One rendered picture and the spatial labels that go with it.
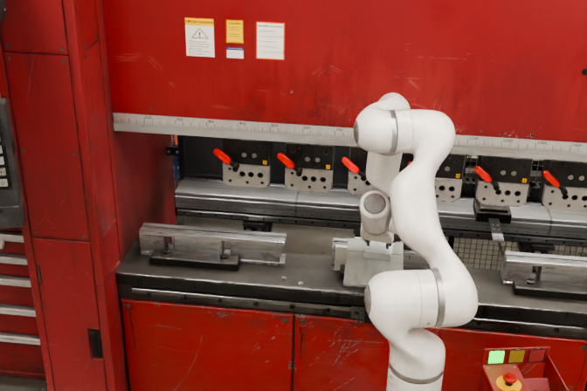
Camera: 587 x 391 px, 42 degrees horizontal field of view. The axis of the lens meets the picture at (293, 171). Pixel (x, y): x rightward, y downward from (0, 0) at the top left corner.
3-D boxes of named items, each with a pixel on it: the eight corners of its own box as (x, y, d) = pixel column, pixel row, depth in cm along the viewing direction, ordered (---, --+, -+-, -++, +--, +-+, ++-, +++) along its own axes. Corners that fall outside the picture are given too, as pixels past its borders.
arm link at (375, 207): (397, 213, 219) (367, 202, 222) (397, 195, 208) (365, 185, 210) (387, 238, 217) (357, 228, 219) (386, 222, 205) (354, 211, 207)
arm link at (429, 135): (397, 333, 162) (472, 331, 163) (409, 321, 151) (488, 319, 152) (377, 123, 181) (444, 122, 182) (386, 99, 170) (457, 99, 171)
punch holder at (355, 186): (347, 195, 240) (349, 147, 233) (348, 182, 248) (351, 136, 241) (395, 198, 239) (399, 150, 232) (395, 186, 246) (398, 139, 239)
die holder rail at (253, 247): (140, 254, 262) (138, 230, 258) (145, 245, 267) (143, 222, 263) (284, 266, 257) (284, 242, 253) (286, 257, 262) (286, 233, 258)
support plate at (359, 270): (342, 285, 227) (342, 283, 227) (348, 240, 251) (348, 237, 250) (403, 291, 226) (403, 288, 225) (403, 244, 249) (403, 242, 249)
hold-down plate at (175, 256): (149, 264, 256) (149, 257, 255) (154, 256, 261) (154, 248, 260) (237, 271, 253) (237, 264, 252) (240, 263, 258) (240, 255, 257)
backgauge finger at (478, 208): (479, 243, 251) (481, 230, 249) (472, 206, 275) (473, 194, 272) (516, 247, 250) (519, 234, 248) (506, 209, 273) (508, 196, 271)
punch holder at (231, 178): (223, 185, 244) (222, 139, 237) (228, 174, 252) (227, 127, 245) (269, 188, 243) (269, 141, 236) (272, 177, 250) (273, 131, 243)
